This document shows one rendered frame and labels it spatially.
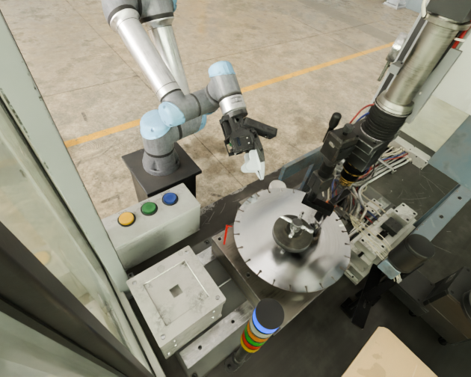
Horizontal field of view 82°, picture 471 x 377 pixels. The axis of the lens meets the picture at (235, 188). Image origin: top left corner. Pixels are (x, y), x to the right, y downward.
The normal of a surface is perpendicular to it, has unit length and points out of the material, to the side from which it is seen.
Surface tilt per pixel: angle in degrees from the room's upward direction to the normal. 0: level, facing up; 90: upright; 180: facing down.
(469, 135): 90
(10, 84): 90
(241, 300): 0
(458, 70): 90
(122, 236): 0
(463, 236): 0
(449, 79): 90
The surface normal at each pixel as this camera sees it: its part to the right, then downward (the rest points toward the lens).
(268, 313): 0.11, -0.64
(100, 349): 0.60, 0.65
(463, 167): -0.79, 0.40
